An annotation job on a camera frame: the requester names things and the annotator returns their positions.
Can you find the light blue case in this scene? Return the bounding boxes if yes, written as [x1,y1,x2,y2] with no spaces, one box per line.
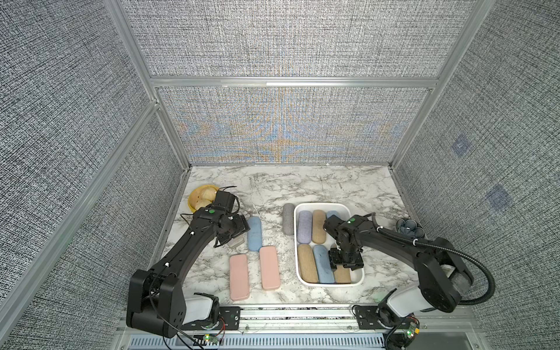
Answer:
[326,211,343,220]
[313,244,335,284]
[247,217,263,252]

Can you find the tan glasses case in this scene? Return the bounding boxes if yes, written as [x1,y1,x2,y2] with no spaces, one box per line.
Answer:
[311,210,327,244]
[333,265,352,284]
[297,244,319,284]

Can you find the purple fabric glasses case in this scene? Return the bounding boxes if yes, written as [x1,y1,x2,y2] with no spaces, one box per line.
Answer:
[297,211,313,244]

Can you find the grey-beige rectangular glasses case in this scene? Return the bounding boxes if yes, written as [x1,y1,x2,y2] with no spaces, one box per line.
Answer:
[227,236,245,249]

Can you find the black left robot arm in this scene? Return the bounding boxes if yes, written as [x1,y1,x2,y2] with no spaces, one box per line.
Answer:
[126,190,249,338]

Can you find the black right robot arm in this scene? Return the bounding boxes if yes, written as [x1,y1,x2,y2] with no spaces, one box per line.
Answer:
[323,215,474,328]

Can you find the white plastic storage tray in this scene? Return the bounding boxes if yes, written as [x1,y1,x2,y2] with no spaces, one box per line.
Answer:
[293,202,366,288]

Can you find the grey fabric glasses case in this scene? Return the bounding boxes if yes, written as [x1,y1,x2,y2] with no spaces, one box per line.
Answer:
[281,203,295,236]

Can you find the pink glasses case right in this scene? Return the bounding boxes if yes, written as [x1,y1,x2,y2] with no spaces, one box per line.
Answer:
[259,246,281,290]

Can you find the pink glasses case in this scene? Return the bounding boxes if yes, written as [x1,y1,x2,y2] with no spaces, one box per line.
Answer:
[229,255,250,301]
[259,246,281,290]

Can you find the pink glasses case left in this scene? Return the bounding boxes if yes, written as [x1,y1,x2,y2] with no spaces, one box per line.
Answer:
[229,255,250,301]

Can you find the white steamed bun front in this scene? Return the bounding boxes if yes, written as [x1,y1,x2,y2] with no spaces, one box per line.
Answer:
[194,198,212,211]

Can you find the yellow bamboo steamer basket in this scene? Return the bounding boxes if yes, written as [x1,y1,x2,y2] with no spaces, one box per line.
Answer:
[188,185,218,213]

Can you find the dark blue flower bowl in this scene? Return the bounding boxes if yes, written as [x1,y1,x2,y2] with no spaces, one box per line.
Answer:
[396,219,425,239]

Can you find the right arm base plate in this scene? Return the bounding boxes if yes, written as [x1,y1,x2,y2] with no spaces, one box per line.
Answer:
[351,305,413,330]

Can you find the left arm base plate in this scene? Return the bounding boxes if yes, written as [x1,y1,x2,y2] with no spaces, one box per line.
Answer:
[210,306,242,333]

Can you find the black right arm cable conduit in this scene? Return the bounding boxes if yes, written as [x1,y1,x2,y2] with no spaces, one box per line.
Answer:
[371,213,496,306]

